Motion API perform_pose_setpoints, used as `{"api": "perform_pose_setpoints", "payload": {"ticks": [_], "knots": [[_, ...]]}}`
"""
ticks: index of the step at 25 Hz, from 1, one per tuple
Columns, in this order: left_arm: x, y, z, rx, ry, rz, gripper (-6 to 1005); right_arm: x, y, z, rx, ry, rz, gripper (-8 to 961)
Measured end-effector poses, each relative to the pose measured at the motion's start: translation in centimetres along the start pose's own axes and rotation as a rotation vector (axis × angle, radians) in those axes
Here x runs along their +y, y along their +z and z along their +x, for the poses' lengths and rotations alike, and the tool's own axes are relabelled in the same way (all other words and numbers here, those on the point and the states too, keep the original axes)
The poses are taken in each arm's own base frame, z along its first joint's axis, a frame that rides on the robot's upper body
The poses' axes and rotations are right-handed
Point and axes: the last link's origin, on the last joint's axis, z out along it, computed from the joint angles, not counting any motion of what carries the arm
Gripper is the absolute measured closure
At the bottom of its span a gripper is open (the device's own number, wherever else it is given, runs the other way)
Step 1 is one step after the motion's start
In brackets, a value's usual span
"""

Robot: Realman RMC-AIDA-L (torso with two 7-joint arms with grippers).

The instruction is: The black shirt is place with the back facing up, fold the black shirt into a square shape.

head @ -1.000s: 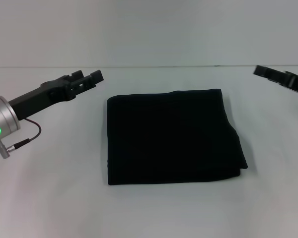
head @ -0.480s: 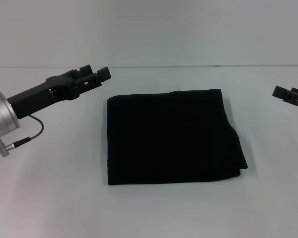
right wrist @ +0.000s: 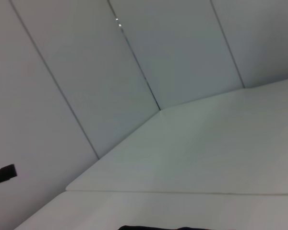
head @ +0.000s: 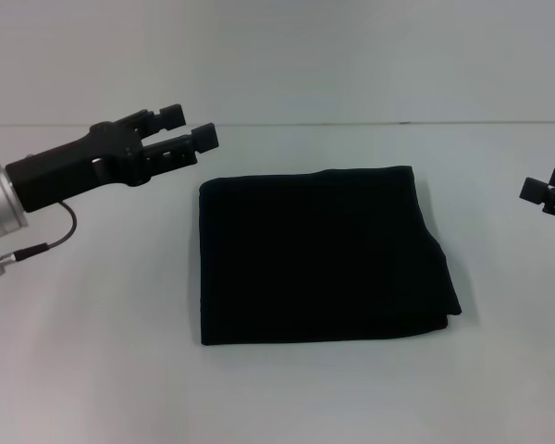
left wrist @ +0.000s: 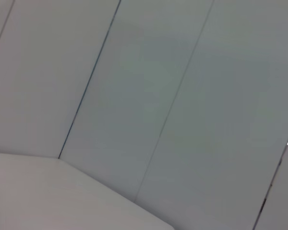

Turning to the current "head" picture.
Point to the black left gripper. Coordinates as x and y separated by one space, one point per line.
74 162

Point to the black shirt with white print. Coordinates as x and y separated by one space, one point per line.
319 259

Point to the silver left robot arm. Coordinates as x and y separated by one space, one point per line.
0 199

